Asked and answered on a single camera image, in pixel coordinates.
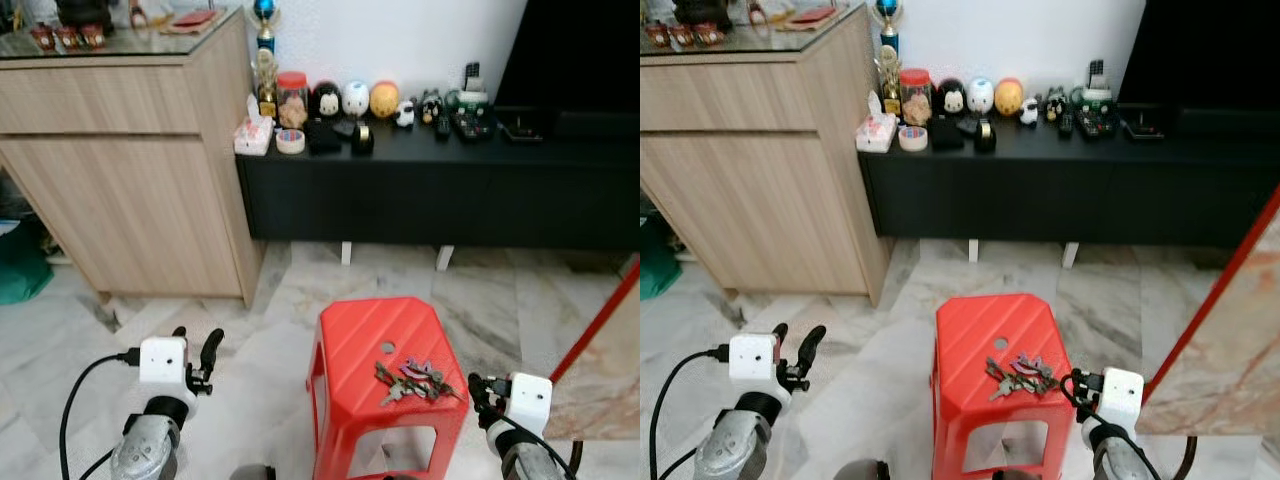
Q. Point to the bunch of metal keys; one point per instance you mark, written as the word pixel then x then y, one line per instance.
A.
pixel 1022 375
pixel 412 381

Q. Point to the white round plush toy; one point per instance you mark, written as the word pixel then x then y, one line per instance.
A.
pixel 980 95
pixel 356 98

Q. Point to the gold figure trophy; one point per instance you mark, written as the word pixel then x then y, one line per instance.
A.
pixel 266 85
pixel 889 82

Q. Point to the green white holder cup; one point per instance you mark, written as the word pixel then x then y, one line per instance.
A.
pixel 1097 90
pixel 473 92

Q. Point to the pink white tissue box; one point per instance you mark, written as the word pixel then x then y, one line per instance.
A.
pixel 253 135
pixel 876 132

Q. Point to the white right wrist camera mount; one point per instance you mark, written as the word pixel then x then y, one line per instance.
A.
pixel 530 400
pixel 1122 397

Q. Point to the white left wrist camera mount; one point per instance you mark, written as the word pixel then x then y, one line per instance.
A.
pixel 162 360
pixel 752 357

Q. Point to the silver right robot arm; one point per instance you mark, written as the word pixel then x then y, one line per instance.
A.
pixel 520 458
pixel 1112 455

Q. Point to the slim black remote control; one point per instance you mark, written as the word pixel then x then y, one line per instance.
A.
pixel 1066 125
pixel 442 128

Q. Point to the white tape roll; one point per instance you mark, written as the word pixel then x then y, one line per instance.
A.
pixel 913 138
pixel 290 141

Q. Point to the white console leg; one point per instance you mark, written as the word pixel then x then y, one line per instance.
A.
pixel 346 254
pixel 973 251
pixel 1070 256
pixel 444 258

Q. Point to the small black tray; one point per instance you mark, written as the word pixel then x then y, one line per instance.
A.
pixel 522 130
pixel 1144 128

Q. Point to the green bag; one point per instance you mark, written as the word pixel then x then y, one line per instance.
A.
pixel 20 270
pixel 656 265

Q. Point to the grey robot leg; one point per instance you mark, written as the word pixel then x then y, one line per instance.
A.
pixel 862 471

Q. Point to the light wooden cabinet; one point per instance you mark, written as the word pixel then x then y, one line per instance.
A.
pixel 120 190
pixel 750 190

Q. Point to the small white panda figure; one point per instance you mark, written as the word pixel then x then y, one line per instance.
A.
pixel 1030 111
pixel 405 114

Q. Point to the tray with red packet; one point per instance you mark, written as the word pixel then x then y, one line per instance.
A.
pixel 193 20
pixel 812 16

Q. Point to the dark object on cabinet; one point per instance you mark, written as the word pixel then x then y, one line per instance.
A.
pixel 85 12
pixel 703 10

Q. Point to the black television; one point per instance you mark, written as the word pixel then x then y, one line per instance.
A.
pixel 580 60
pixel 1210 60

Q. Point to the blue globe trophy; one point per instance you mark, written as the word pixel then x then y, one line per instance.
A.
pixel 886 10
pixel 265 12

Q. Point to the black pouch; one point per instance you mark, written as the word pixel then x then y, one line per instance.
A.
pixel 323 138
pixel 947 134

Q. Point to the black low tv console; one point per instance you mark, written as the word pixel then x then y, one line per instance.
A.
pixel 430 195
pixel 1050 195

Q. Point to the clear jar with red lid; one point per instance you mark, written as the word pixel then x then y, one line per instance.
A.
pixel 915 97
pixel 292 100

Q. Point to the black tape roll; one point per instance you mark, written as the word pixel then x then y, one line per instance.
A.
pixel 362 140
pixel 985 136

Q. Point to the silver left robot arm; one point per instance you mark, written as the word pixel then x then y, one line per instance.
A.
pixel 145 450
pixel 730 448

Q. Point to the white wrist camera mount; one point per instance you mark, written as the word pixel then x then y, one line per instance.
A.
pixel 1122 397
pixel 530 400
pixel 752 357
pixel 162 360

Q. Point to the red plastic stool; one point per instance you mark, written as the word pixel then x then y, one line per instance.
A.
pixel 985 330
pixel 365 335

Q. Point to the row of small red boxes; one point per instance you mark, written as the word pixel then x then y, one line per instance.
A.
pixel 68 38
pixel 683 35

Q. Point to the marble table with red edge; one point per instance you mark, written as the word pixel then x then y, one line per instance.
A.
pixel 605 380
pixel 1225 340

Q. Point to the black round plush toy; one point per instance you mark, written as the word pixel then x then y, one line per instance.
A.
pixel 326 100
pixel 951 97

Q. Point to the orange round plush toy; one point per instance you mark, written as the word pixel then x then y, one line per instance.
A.
pixel 1009 97
pixel 384 100

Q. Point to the black button keypad device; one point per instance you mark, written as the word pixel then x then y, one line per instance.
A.
pixel 474 126
pixel 1097 123

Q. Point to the small black white figure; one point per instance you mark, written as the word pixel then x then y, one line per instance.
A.
pixel 431 106
pixel 1055 104

